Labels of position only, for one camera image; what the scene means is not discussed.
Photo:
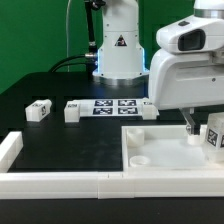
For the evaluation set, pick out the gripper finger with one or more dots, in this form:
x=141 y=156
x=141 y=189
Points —
x=192 y=126

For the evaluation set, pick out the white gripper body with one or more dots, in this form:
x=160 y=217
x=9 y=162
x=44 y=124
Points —
x=184 y=72

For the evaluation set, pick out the white square tabletop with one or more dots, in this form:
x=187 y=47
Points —
x=164 y=147

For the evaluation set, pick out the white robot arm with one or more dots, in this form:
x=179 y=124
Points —
x=120 y=60

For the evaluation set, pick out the white U-shaped obstacle fence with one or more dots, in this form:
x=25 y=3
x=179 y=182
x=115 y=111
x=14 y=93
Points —
x=54 y=185

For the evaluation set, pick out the AprilTag base sheet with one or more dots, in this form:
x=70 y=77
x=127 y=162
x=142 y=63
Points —
x=110 y=107

